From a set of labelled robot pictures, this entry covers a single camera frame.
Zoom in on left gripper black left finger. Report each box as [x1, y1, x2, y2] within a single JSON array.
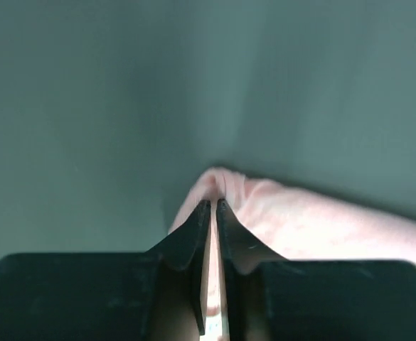
[[0, 200, 210, 340]]

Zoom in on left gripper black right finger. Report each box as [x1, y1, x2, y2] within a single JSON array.
[[216, 200, 416, 340]]

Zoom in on salmon pink t shirt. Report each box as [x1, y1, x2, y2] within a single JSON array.
[[167, 167, 416, 337]]

